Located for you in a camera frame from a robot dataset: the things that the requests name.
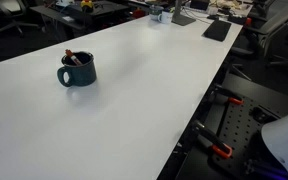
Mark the red and white marker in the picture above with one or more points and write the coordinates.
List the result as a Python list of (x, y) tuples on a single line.
[(72, 57)]

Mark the lower black orange clamp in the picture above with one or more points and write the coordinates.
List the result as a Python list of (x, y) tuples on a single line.
[(218, 146)]

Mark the yellow red toy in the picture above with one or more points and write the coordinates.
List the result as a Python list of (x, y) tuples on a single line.
[(87, 5)]

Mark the black side desk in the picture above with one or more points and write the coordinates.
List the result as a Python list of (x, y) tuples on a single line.
[(74, 17)]

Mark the left black office chair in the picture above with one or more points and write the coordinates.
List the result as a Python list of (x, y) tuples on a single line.
[(11, 11)]

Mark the black orange clamp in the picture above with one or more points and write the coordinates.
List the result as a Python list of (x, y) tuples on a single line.
[(218, 146), (232, 96)]

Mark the right grey office chair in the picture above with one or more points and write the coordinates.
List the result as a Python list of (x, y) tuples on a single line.
[(256, 42)]

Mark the black mouse pad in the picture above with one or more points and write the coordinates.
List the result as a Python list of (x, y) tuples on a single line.
[(218, 30)]

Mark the upper black orange clamp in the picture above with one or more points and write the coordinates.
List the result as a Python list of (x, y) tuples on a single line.
[(232, 96)]

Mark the grey-green bowl mug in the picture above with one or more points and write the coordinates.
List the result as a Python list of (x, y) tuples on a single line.
[(155, 11)]

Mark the white mug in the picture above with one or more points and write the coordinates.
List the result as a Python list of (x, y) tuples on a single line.
[(165, 17)]

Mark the grey monitor stand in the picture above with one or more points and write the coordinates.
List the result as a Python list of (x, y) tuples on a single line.
[(178, 18)]

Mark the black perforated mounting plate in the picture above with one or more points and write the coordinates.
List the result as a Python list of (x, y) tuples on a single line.
[(240, 130)]

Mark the dark green ceramic mug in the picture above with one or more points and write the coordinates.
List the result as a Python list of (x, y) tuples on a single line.
[(71, 74)]

